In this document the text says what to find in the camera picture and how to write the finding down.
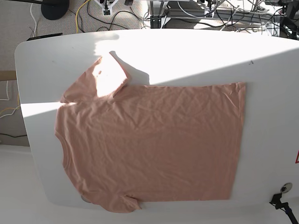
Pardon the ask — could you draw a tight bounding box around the salmon pink T-shirt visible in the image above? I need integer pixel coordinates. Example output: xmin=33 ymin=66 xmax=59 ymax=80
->
xmin=55 ymin=54 xmax=246 ymax=213

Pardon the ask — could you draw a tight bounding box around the round black stand base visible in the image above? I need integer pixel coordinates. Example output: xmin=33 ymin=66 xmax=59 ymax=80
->
xmin=41 ymin=0 xmax=70 ymax=20

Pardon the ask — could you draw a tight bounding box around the red warning triangle sticker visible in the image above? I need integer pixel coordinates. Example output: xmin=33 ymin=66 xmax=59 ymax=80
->
xmin=295 ymin=151 xmax=299 ymax=164

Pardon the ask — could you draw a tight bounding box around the round metal table grommet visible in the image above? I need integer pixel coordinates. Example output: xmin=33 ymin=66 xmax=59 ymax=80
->
xmin=280 ymin=182 xmax=292 ymax=194

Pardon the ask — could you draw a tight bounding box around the aluminium frame rail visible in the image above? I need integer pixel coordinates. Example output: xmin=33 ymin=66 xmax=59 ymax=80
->
xmin=147 ymin=0 xmax=281 ymax=28

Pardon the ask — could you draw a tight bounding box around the yellow cable on floor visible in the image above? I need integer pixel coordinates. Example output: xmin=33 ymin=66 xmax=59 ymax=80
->
xmin=75 ymin=0 xmax=91 ymax=34

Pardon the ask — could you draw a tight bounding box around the black clamp with blue cable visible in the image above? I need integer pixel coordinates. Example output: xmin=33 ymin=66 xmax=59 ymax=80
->
xmin=269 ymin=193 xmax=299 ymax=224

